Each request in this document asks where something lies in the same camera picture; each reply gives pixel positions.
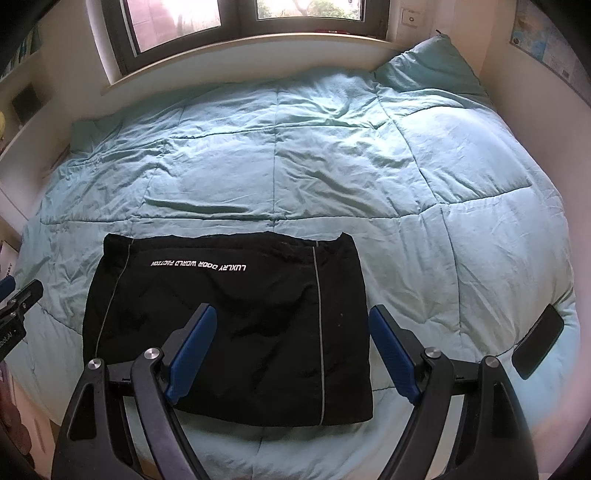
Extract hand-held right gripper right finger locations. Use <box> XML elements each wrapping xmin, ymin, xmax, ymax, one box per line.
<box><xmin>369</xmin><ymin>304</ymin><xmax>540</xmax><ymax>480</ymax></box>

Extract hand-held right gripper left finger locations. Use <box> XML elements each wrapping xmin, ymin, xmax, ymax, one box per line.
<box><xmin>51</xmin><ymin>302</ymin><xmax>218</xmax><ymax>480</ymax></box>

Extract black pants with grey piping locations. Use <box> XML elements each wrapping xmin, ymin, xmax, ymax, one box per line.
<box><xmin>82</xmin><ymin>232</ymin><xmax>374</xmax><ymax>428</ymax></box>

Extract black smartphone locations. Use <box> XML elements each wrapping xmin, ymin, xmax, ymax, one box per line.
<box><xmin>512</xmin><ymin>303</ymin><xmax>565</xmax><ymax>380</ymax></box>

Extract dark square box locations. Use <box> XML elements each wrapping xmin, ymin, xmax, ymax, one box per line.
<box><xmin>11</xmin><ymin>85</ymin><xmax>41</xmax><ymax>126</ymax></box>

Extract light blue quilted duvet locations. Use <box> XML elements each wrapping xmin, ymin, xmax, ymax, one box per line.
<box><xmin>18</xmin><ymin>69</ymin><xmax>583</xmax><ymax>480</ymax></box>

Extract light blue pillow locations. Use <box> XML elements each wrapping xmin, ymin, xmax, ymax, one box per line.
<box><xmin>374</xmin><ymin>34</ymin><xmax>491</xmax><ymax>99</ymax></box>

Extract dark framed window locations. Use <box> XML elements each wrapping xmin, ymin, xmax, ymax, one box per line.
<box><xmin>84</xmin><ymin>0</ymin><xmax>392</xmax><ymax>78</ymax></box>

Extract white wall shelf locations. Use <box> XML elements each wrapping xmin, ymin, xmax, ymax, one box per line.
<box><xmin>0</xmin><ymin>18</ymin><xmax>58</xmax><ymax>241</ymax></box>

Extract wall map poster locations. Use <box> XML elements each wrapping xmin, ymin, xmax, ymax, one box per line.
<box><xmin>510</xmin><ymin>0</ymin><xmax>588</xmax><ymax>95</ymax></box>

